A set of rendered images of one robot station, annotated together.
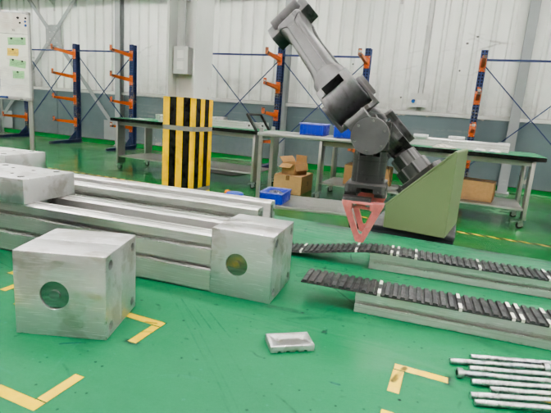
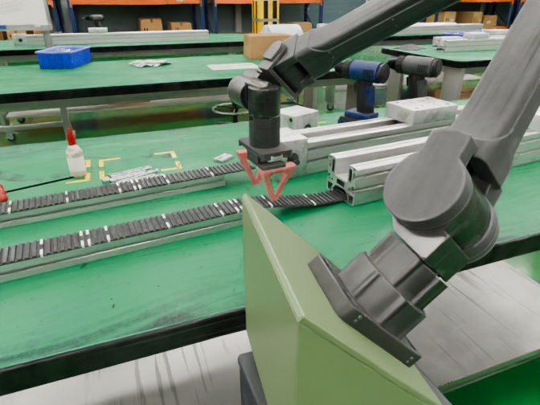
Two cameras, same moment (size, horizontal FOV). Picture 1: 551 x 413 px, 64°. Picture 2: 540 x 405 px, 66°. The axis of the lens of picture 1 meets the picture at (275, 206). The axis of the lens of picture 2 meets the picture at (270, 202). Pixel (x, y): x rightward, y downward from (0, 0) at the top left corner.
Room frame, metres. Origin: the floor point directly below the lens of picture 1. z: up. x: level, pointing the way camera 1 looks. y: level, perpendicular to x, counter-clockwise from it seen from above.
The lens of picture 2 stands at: (1.31, -0.65, 1.18)
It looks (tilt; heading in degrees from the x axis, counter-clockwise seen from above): 27 degrees down; 137
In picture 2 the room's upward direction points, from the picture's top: straight up
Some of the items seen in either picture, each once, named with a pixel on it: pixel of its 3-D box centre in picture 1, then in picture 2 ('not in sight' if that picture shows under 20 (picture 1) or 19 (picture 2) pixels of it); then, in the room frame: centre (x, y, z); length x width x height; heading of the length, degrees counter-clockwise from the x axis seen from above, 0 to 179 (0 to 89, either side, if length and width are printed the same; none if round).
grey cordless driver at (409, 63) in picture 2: not in sight; (405, 90); (0.58, 0.65, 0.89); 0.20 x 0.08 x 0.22; 6
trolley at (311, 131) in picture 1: (306, 175); not in sight; (3.90, -0.25, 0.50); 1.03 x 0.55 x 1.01; 80
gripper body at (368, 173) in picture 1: (368, 170); (264, 133); (0.76, -0.16, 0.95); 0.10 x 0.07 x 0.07; 165
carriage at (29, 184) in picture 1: (13, 189); (420, 115); (0.75, 0.45, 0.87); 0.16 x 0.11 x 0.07; 73
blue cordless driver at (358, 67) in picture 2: not in sight; (353, 96); (0.52, 0.44, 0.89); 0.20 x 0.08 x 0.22; 5
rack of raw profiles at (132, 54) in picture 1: (64, 93); not in sight; (10.07, 4.86, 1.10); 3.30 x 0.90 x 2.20; 68
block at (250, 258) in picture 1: (256, 253); (283, 154); (0.63, 0.02, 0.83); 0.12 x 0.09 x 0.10; 163
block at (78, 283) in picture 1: (84, 276); (297, 127); (0.49, 0.22, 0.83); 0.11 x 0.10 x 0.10; 178
